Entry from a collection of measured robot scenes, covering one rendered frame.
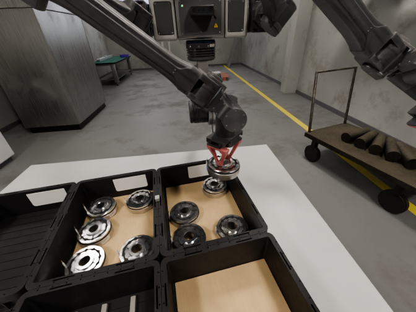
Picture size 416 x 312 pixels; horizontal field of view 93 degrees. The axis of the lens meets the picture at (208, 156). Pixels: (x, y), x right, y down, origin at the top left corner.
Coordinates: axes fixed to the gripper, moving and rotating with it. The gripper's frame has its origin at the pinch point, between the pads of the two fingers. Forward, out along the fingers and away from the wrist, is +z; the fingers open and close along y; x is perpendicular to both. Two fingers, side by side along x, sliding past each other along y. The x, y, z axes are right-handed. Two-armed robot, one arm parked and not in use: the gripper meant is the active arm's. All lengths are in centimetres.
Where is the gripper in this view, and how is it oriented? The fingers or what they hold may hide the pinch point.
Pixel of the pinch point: (223, 160)
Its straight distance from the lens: 62.5
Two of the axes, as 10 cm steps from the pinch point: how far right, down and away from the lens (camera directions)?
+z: 0.1, 8.4, 5.4
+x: -7.9, -3.2, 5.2
